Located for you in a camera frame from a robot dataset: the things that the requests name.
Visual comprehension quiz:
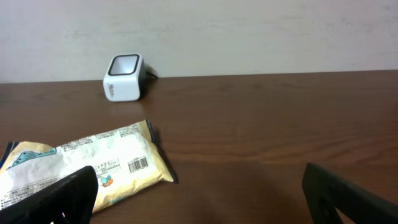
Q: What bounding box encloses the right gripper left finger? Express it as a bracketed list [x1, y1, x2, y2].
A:
[1, 166, 98, 224]

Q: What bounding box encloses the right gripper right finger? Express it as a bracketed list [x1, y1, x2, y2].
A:
[302, 163, 397, 223]

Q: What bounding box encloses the white barcode scanner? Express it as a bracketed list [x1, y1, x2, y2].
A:
[103, 54, 146, 102]

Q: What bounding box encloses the large white snack bag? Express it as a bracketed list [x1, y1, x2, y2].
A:
[1, 119, 176, 212]

